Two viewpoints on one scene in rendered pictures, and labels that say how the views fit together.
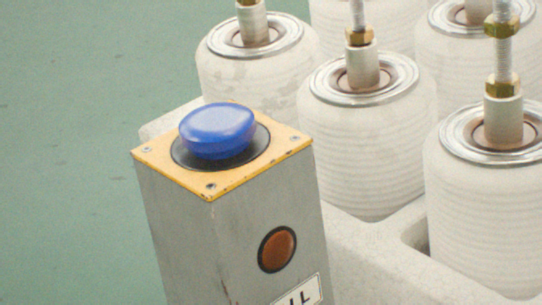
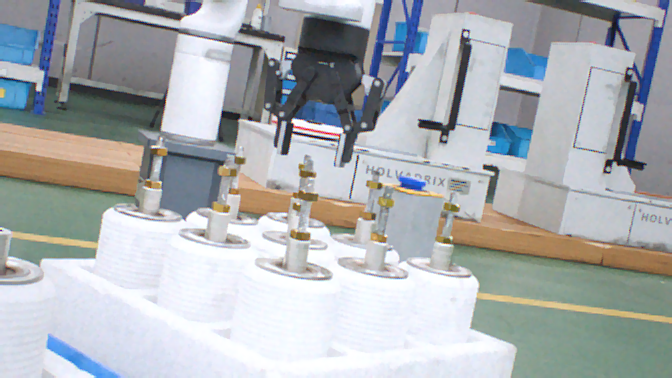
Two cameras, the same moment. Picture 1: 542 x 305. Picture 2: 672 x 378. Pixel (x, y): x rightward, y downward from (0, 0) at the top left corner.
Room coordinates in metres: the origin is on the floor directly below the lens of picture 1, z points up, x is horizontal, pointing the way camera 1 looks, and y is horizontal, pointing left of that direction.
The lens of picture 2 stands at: (1.74, -0.36, 0.42)
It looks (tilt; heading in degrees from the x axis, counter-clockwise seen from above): 5 degrees down; 167
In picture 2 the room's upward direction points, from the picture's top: 11 degrees clockwise
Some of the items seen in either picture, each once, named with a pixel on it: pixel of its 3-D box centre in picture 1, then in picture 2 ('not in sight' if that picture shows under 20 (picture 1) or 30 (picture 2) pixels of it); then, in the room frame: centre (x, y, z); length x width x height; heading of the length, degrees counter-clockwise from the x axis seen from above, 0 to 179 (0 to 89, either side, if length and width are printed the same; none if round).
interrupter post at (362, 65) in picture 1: (362, 63); (364, 232); (0.63, -0.07, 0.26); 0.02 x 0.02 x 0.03
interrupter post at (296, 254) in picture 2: not in sight; (296, 256); (0.87, -0.19, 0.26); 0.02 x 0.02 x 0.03
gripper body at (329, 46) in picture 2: not in sight; (329, 60); (0.70, -0.17, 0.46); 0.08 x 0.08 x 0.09
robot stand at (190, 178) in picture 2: not in sight; (171, 229); (0.15, -0.27, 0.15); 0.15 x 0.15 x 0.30; 7
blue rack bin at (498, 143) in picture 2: not in sight; (472, 133); (-4.46, 1.90, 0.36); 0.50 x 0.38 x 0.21; 8
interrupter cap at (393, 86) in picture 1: (364, 79); (362, 243); (0.63, -0.07, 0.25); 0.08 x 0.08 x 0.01
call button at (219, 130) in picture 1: (218, 135); (411, 184); (0.47, 0.03, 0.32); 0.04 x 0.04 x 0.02
